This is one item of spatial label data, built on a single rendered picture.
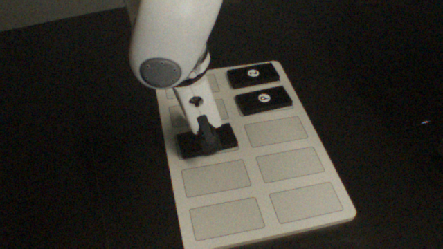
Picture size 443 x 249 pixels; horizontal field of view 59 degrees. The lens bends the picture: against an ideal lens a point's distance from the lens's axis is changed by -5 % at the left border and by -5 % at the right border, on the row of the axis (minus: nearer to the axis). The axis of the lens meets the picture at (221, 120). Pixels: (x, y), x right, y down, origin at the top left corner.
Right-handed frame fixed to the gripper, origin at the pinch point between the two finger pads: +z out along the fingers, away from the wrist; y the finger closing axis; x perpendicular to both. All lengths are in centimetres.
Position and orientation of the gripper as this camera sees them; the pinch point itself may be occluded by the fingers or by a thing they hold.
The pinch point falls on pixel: (206, 133)
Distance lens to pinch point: 70.7
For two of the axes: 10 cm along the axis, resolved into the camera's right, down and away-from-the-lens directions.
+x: -9.3, 3.5, -0.6
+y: -3.0, -6.8, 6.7
